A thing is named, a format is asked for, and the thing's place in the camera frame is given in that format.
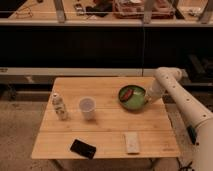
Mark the red-brown item in bowl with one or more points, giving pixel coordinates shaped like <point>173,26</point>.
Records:
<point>127,94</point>

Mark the green ceramic bowl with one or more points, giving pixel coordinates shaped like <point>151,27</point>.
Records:
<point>136,101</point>

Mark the black box at right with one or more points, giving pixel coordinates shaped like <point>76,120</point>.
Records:
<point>199,70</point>

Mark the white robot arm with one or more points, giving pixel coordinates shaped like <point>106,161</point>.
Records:
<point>166,79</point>

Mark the wooden folding table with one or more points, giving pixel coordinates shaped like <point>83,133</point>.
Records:
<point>106,130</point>

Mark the brown tray on shelf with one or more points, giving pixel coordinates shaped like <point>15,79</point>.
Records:
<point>136,8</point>

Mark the small white patterned bottle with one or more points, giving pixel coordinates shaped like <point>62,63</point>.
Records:
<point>59,106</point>

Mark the dark device on shelf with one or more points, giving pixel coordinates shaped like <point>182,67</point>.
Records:
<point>100,10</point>

